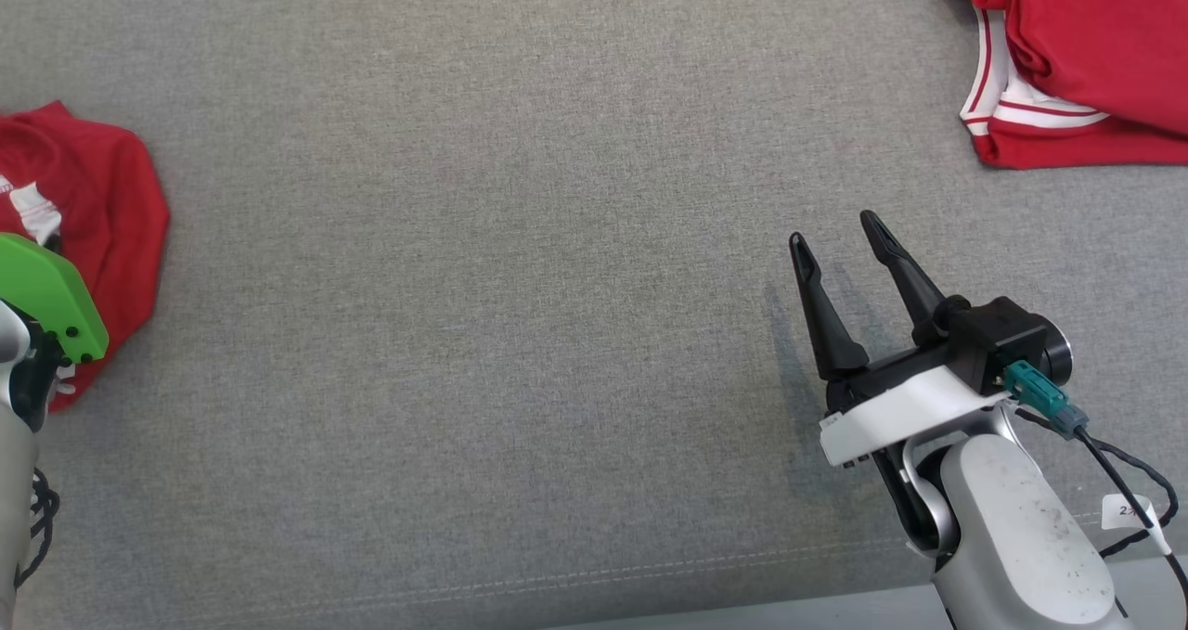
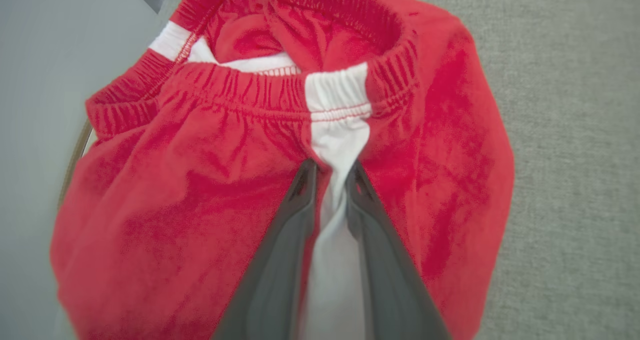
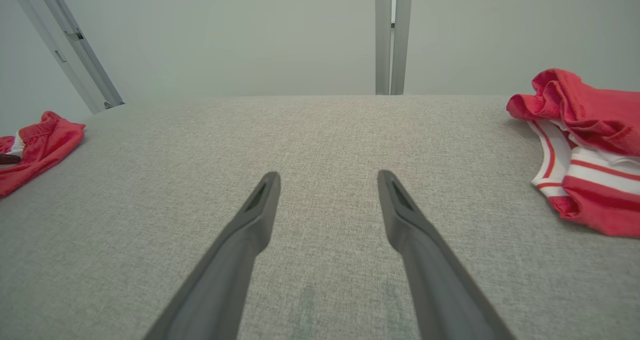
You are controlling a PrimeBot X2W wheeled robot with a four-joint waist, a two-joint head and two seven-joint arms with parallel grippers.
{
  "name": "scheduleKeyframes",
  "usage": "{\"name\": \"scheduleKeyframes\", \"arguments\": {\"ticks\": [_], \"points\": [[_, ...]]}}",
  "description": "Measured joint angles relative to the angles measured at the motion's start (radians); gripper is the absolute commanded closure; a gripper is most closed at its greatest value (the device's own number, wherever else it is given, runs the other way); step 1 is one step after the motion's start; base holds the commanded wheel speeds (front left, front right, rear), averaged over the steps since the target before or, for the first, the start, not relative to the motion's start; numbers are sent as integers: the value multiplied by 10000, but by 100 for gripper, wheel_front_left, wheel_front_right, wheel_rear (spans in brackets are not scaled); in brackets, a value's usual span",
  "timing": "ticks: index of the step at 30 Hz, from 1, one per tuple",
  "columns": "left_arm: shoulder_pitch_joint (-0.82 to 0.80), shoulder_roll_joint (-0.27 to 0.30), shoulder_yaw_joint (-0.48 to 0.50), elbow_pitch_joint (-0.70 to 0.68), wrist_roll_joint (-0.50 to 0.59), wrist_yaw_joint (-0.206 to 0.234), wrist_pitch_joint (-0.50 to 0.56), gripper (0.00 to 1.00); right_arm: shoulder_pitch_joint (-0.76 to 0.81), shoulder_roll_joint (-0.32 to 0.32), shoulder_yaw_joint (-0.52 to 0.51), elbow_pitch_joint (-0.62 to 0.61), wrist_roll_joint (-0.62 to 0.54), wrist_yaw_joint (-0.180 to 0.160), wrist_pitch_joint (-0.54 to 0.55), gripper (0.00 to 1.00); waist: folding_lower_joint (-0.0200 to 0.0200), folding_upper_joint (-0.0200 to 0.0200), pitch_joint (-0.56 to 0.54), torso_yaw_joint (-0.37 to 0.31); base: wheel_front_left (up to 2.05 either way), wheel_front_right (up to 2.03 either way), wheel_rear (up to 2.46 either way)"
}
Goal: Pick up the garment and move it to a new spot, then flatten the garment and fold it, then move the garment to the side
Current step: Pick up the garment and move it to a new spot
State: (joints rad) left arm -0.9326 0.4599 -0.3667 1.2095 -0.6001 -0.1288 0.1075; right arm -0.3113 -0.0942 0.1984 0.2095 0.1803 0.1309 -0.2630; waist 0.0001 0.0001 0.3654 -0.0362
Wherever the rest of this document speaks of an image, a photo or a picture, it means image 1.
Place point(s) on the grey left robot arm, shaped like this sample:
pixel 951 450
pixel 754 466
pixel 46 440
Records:
pixel 14 519

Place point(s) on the red Bulls jersey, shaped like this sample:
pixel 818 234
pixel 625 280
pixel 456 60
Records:
pixel 1095 45

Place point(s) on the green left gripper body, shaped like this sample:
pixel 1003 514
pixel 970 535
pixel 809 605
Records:
pixel 46 296

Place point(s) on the red shorts white stripe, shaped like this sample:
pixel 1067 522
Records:
pixel 102 194

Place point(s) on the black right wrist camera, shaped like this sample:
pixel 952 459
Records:
pixel 1002 338

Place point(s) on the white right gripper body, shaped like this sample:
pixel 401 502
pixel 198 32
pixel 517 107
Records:
pixel 910 407

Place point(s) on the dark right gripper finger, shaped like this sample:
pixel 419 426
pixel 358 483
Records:
pixel 905 277
pixel 826 324

